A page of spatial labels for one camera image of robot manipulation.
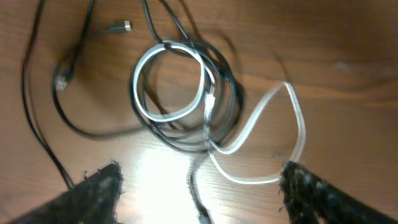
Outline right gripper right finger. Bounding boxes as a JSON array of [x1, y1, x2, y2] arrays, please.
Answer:
[[280, 161, 397, 224]]

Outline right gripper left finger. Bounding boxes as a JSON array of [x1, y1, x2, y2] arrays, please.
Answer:
[[8, 161, 123, 224]]

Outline white usb cable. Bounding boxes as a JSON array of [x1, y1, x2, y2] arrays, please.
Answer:
[[132, 42, 307, 186]]

